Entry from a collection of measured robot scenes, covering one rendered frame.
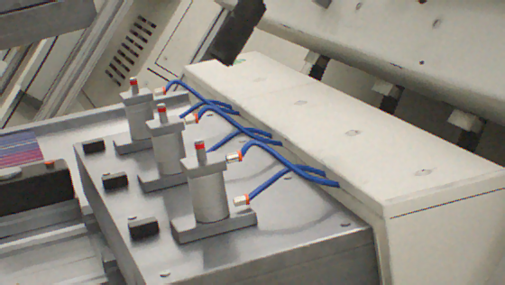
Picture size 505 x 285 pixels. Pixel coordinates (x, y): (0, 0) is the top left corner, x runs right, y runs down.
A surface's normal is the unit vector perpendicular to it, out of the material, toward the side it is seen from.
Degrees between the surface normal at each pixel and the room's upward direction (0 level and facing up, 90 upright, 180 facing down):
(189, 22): 90
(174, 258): 42
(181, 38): 90
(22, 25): 90
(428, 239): 90
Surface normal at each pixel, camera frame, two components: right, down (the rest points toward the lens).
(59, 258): -0.15, -0.95
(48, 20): 0.30, 0.23
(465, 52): -0.80, -0.47
